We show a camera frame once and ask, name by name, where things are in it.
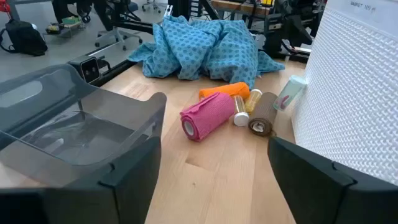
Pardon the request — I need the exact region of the white plastic basket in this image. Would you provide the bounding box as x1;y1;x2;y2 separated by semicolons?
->
291;0;398;186

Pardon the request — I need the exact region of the grey translucent plastic bin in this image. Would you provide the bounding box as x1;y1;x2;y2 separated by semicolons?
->
0;63;167;188

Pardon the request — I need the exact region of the orange bandage roll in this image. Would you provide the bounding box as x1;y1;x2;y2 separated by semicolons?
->
198;82;251;101

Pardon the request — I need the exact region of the pink bandage roll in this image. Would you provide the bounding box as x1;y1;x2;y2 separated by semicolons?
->
179;91;236;142

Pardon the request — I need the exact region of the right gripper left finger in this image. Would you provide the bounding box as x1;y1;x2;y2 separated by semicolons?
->
0;136;163;224

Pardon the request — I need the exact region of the blue patterned hospital gown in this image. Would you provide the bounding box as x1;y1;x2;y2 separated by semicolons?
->
127;14;285;90

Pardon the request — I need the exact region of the brown bandage roll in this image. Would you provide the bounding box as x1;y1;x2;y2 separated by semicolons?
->
248;91;279;138

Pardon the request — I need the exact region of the grey office chair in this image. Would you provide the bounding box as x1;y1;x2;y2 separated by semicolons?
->
92;0;144;51

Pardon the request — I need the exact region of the black backpack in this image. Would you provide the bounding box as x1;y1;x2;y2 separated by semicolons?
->
0;19;49;57

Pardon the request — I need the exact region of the low stool with items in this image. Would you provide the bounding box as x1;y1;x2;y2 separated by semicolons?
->
42;16;84;35

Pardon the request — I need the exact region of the person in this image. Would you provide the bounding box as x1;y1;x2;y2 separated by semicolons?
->
51;0;95;24

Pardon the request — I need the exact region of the amber pill bottle white cap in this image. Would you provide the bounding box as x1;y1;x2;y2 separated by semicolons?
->
244;88;263;114
231;95;250;127

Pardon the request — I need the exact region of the black depth camera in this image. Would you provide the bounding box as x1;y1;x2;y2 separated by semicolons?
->
67;55;102;84

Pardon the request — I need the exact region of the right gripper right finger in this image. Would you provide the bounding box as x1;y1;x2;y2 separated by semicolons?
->
267;136;398;224

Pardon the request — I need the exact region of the wooden workbench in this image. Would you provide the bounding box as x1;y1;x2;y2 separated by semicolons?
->
210;0;275;16

